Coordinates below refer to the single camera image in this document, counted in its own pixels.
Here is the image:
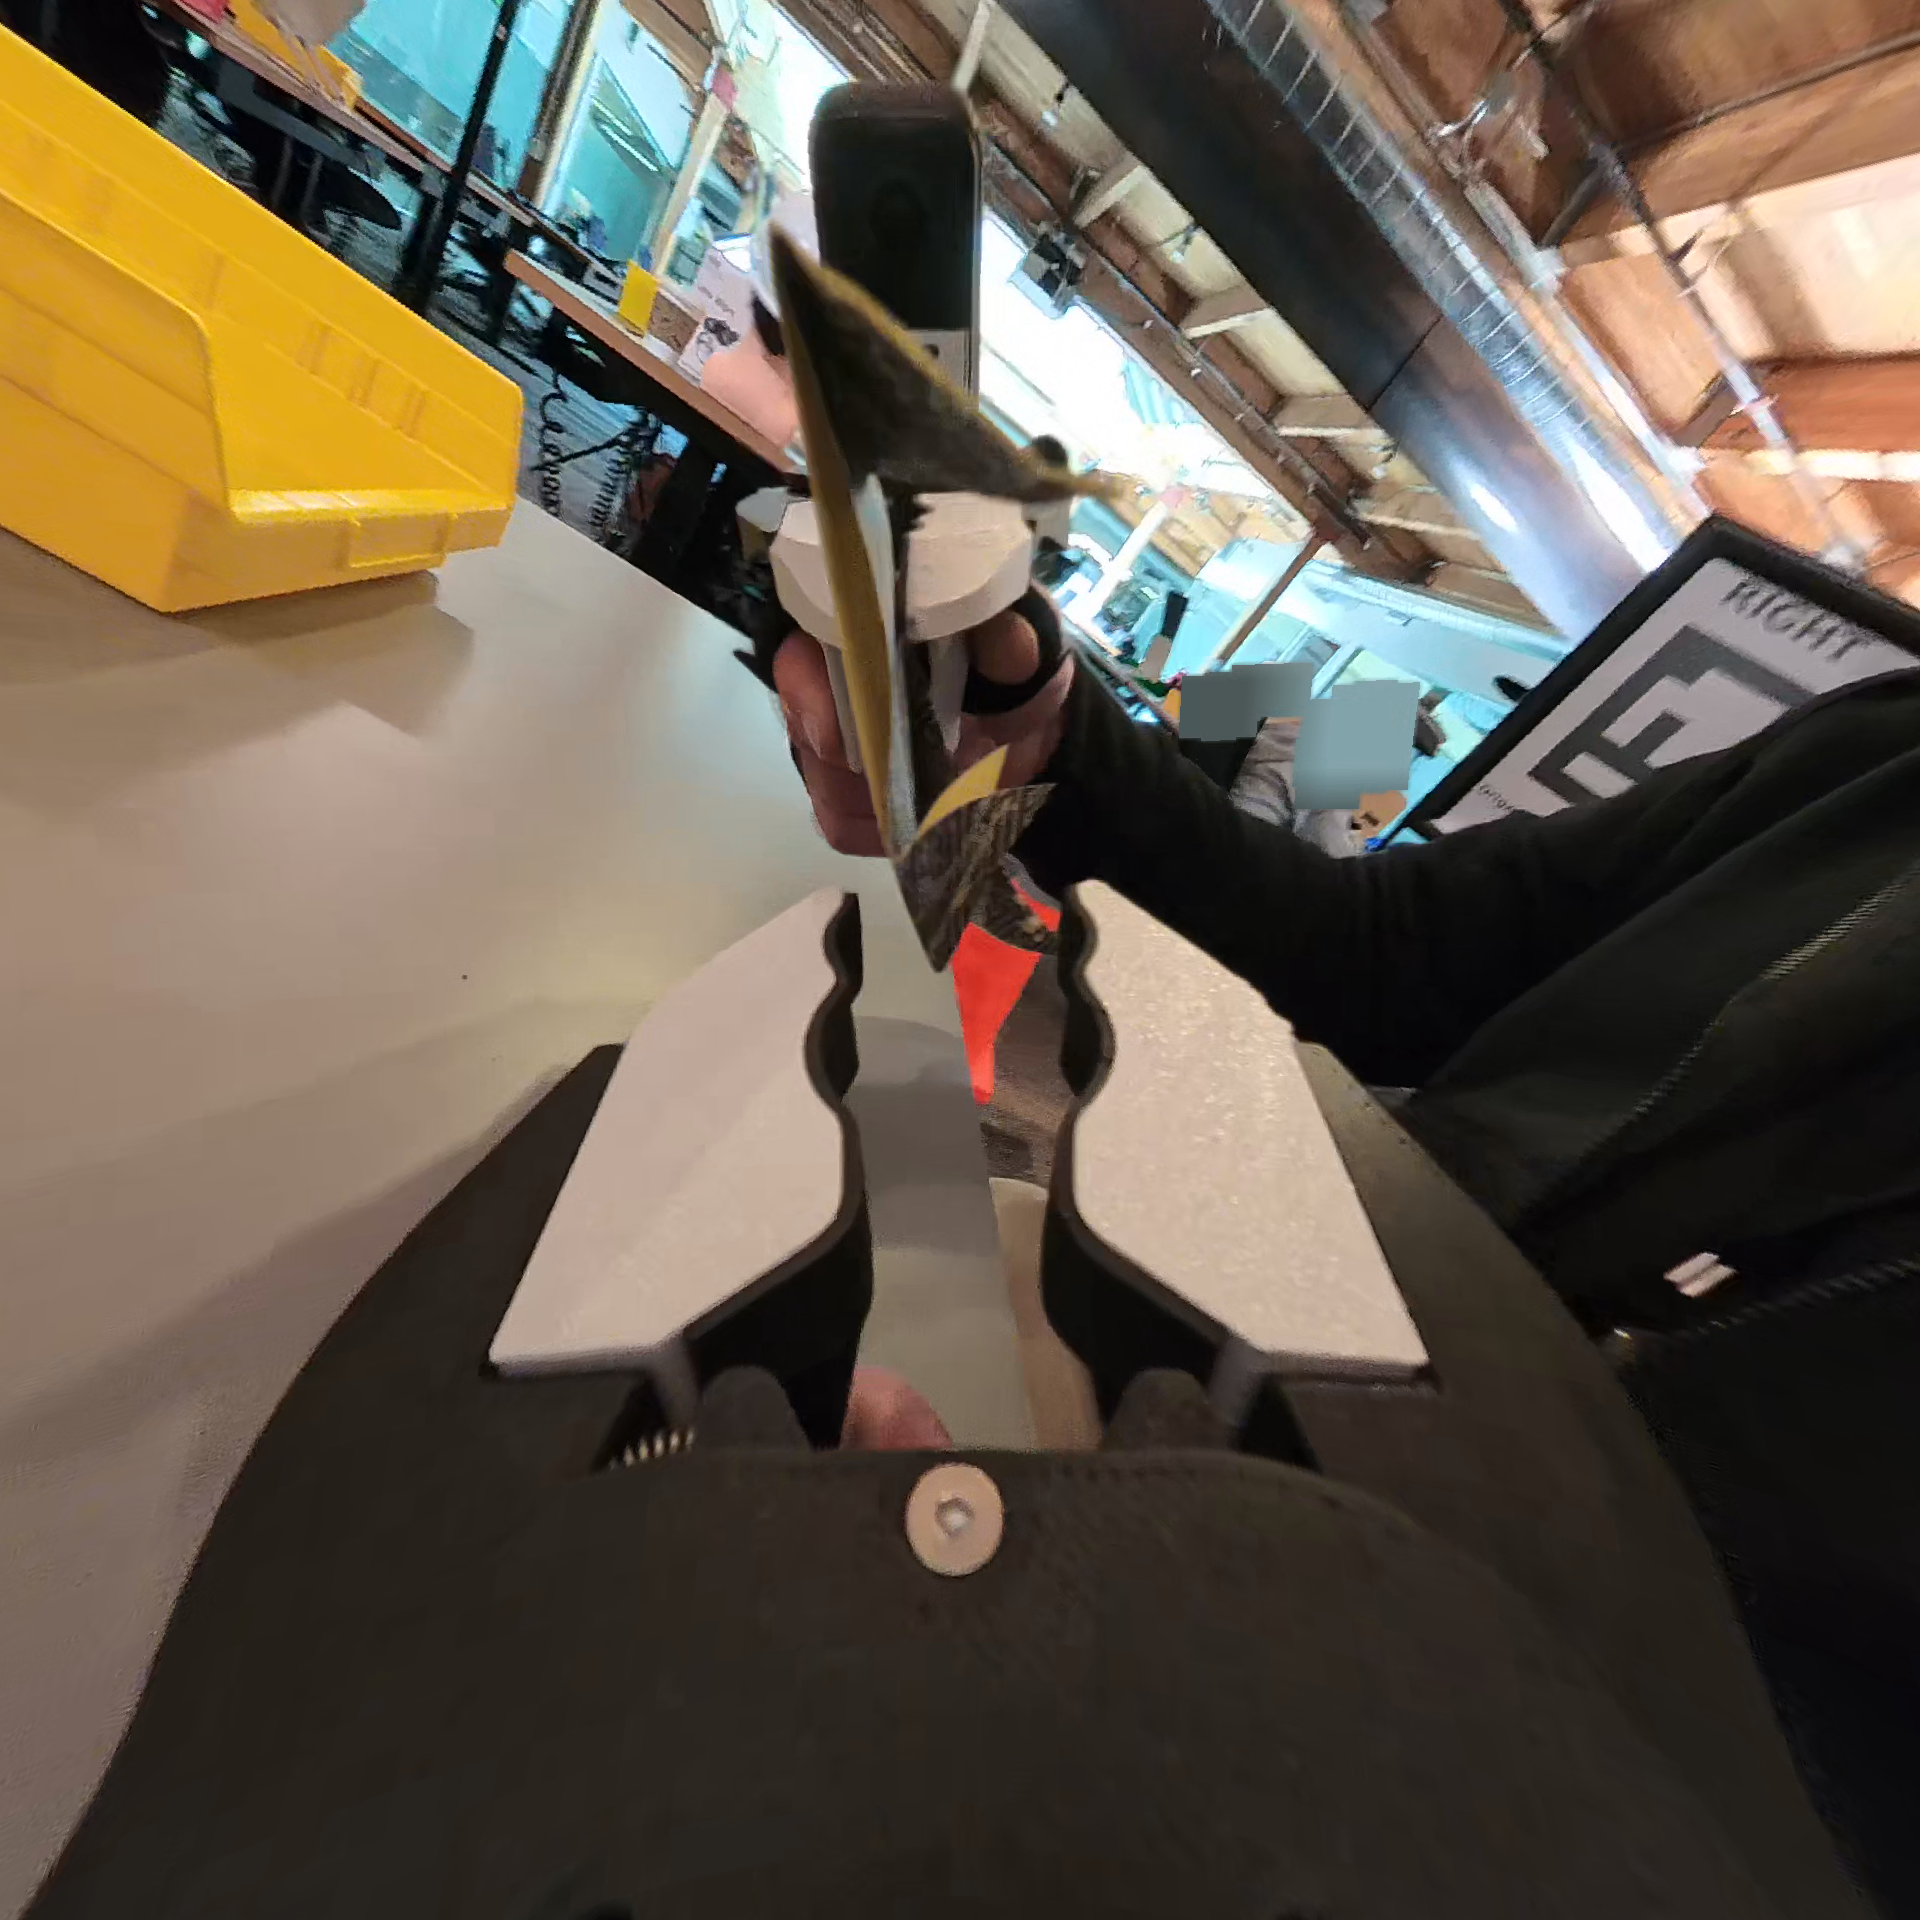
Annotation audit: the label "yellow plastic bin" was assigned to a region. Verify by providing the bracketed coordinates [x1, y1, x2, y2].
[0, 23, 525, 615]

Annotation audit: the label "yellow dark patterned paper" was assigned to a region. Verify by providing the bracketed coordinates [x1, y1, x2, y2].
[765, 225, 1124, 974]

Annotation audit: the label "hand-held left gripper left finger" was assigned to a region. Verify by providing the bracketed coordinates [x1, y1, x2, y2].
[491, 889, 876, 1450]

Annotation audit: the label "person's right forearm black sleeve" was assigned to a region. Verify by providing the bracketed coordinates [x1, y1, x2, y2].
[1020, 661, 1443, 1091]

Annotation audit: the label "silver ventilation duct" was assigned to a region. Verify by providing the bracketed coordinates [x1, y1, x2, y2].
[1201, 0, 1691, 581]

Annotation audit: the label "person's left hand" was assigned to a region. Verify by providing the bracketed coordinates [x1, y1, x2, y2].
[843, 1368, 951, 1452]

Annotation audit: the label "person's black jacket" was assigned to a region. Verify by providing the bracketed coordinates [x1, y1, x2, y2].
[1351, 667, 1920, 1920]

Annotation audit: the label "black white printed tag board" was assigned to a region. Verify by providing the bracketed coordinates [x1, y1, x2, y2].
[1410, 517, 1920, 842]

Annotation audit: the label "orange reflective safety vest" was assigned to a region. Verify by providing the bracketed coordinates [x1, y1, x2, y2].
[954, 920, 1041, 1106]

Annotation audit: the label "white cardboard box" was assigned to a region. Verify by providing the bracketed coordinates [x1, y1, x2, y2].
[675, 245, 763, 387]

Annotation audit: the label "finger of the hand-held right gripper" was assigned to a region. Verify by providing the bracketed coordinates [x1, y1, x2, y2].
[895, 494, 1041, 741]
[768, 507, 876, 774]

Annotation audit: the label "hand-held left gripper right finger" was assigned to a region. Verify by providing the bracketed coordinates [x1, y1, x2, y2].
[1042, 882, 1430, 1429]

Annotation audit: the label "black metal pole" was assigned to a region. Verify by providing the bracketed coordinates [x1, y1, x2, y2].
[394, 0, 531, 312]

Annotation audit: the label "person's right hand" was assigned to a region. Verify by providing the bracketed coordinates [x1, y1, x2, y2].
[772, 601, 1075, 860]

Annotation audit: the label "background work table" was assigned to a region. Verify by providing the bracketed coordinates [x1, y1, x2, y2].
[502, 246, 801, 471]

